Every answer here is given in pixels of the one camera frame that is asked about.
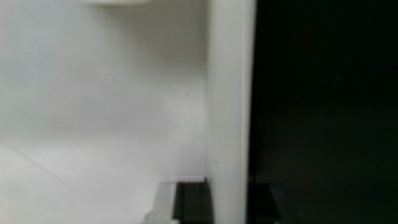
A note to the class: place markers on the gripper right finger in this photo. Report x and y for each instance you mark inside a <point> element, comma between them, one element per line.
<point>261,208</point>

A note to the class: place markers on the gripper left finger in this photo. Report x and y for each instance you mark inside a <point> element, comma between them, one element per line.
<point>181,205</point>

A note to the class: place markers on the white square tabletop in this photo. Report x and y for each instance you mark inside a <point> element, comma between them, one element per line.
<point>125,81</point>

